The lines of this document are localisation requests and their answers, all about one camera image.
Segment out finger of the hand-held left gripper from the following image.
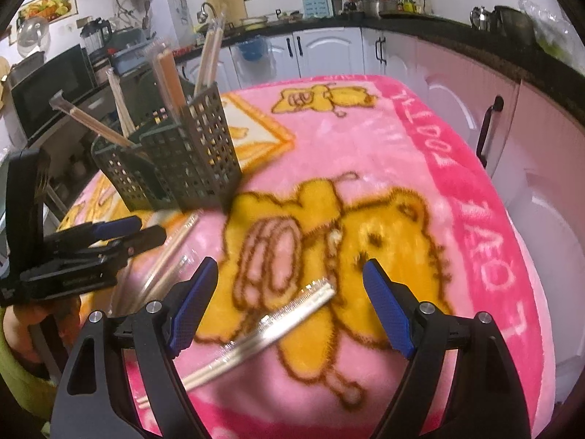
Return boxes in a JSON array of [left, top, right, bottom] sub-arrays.
[[43, 216, 143, 248], [59, 226, 167, 262]]

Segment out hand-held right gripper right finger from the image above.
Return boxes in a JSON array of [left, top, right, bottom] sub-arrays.
[[362, 258, 533, 439]]

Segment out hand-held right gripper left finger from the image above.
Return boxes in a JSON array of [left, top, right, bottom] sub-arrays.
[[49, 256, 219, 439]]

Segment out dark green utensil holder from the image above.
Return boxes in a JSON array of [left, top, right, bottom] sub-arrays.
[[90, 81, 243, 213]]

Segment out person's left forearm green sleeve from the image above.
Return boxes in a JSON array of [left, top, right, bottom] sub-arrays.
[[0, 311, 60, 421]]

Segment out person's left hand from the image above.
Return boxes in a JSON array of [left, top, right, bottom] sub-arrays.
[[2, 295, 83, 367]]

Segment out grey metal shelf table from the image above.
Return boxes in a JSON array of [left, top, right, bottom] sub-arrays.
[[27, 71, 151, 193]]

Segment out black microwave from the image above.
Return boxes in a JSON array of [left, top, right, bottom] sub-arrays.
[[10, 45, 97, 140]]

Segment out pink bear printed blanket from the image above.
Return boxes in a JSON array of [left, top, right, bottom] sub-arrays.
[[55, 74, 556, 439]]

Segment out steel tray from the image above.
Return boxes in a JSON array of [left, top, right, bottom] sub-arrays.
[[9, 50, 46, 74]]

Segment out blue dish rack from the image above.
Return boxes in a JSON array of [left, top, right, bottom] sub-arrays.
[[111, 39, 154, 74]]

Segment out glass pot lid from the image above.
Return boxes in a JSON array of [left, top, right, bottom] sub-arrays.
[[16, 16, 50, 49]]

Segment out blender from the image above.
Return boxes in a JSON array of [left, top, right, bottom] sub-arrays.
[[80, 17, 113, 53]]

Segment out pink kitchen cabinets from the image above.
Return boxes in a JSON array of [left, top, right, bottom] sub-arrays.
[[414, 37, 585, 376]]

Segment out wooden cutting board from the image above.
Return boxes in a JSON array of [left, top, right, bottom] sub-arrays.
[[205, 0, 248, 21]]

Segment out white kitchen cabinets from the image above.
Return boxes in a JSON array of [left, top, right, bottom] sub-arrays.
[[176, 27, 419, 92]]

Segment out black countertop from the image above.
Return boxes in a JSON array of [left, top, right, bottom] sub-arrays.
[[183, 11, 585, 124]]

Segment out steel cooking pot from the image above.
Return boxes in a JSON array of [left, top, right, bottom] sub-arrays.
[[363, 0, 398, 15]]

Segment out steel kettle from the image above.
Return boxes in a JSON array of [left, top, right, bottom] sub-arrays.
[[470, 6, 492, 30]]

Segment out large steel pot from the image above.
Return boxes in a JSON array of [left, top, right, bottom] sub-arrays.
[[494, 5, 535, 44]]

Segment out clear bag of greens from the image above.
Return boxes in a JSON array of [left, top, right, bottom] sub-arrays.
[[521, 0, 577, 62]]

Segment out fruit wall poster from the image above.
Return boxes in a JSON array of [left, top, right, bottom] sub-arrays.
[[16, 0, 76, 33]]

